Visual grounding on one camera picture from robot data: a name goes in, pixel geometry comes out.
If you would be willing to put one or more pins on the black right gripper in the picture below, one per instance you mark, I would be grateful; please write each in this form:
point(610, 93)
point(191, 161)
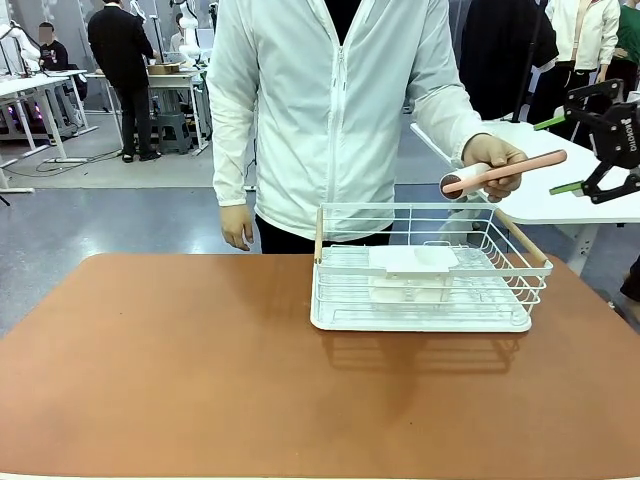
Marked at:
point(622, 132)

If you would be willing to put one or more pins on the pink lint roller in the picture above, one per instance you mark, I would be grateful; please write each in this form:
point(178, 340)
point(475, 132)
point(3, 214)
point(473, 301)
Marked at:
point(530, 165)

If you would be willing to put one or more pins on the white plastic utensil holder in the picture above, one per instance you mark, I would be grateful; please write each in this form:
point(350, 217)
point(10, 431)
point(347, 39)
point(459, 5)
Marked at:
point(400, 260)

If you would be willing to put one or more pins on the white drain tray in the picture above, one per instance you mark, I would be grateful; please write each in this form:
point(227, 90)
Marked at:
point(425, 325)

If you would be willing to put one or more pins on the person's left forearm white sleeve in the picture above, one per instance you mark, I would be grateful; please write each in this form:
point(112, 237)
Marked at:
point(445, 120)

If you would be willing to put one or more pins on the person's right forearm white sleeve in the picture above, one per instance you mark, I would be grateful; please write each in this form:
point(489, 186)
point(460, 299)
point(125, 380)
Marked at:
point(231, 165)

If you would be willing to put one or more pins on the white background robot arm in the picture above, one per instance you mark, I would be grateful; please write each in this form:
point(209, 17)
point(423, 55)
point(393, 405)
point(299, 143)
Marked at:
point(190, 35)
point(20, 45)

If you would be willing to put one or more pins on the person's left hand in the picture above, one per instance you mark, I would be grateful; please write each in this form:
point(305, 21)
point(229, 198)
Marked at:
point(492, 150)

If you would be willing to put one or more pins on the person's right hand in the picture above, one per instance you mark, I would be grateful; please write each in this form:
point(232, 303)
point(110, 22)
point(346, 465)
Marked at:
point(236, 225)

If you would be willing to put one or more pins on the white side table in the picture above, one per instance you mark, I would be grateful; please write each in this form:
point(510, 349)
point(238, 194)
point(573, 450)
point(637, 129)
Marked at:
point(550, 212)

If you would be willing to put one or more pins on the black tripod pole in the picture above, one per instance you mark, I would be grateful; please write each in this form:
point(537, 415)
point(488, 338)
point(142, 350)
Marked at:
point(529, 60)

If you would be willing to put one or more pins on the bystander in white jacket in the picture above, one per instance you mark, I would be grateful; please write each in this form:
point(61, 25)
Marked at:
point(585, 30)

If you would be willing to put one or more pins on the bystander in green top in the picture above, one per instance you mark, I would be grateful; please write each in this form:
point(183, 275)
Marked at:
point(631, 35)

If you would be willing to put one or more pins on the bystander in black shirt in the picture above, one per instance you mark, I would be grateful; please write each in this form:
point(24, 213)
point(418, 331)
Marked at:
point(500, 50)

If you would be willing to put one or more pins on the black shoe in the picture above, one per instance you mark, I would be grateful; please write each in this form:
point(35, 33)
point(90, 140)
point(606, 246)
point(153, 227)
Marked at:
point(631, 282)

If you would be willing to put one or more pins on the person in white jacket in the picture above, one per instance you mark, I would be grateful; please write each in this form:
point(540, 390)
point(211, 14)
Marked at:
point(320, 125)

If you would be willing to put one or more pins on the grey plastic stool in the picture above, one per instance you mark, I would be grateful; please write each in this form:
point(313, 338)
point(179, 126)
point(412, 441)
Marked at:
point(172, 130)

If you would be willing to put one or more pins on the white desk with box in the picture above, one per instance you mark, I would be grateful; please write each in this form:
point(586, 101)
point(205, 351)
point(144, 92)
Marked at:
point(170, 80)

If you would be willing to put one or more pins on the brown cardboard box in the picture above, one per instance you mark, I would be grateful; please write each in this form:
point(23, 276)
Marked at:
point(164, 69)

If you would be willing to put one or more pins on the standing man in black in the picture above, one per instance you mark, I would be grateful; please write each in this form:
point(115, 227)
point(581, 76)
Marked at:
point(120, 45)

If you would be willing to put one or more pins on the seated person in black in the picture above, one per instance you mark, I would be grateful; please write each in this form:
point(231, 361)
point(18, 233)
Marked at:
point(52, 52)

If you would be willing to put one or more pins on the long white desk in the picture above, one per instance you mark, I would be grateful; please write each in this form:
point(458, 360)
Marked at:
point(30, 82)

